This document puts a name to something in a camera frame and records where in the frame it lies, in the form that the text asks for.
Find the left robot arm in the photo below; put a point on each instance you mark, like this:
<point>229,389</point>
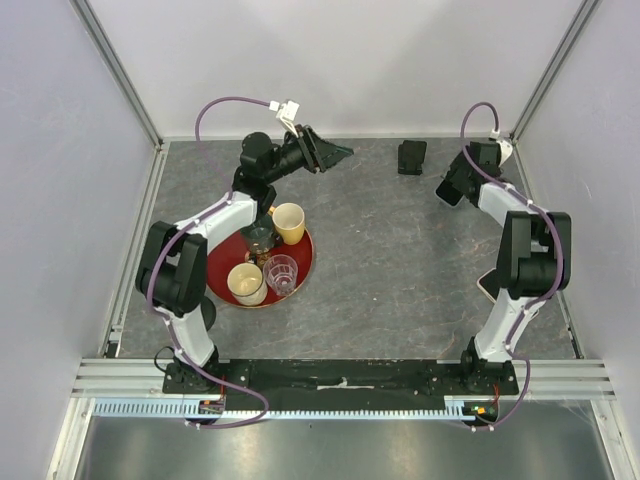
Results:
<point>172,273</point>

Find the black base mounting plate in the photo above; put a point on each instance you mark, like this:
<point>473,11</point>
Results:
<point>364,385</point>

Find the cream cup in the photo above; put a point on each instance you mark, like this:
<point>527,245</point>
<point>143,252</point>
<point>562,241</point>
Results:
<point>247,285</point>

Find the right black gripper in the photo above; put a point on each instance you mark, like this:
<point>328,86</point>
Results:
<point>456,178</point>

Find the blue-edged black phone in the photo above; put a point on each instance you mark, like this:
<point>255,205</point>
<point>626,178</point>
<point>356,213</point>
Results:
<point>448,194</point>

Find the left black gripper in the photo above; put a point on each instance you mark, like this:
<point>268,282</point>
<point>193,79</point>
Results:
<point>317,156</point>

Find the light blue cable duct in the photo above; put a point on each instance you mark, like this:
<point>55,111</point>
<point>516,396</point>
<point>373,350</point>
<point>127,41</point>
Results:
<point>195,409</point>

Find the red round tray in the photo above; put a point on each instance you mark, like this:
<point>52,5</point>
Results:
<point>234,251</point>

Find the yellow mug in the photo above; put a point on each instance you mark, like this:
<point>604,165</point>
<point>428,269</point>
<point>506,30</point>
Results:
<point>289,222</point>

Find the clear drinking glass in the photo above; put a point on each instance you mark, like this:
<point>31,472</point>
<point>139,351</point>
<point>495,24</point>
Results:
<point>280,272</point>

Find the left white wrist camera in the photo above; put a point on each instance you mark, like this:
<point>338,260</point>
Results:
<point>285,113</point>

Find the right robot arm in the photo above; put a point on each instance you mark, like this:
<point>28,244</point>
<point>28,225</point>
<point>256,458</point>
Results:
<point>533,262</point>

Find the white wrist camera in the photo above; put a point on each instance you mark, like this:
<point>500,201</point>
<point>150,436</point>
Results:
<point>285,113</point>
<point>506,147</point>

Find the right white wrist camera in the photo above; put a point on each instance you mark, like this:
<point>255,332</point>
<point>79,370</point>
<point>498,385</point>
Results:
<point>506,147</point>

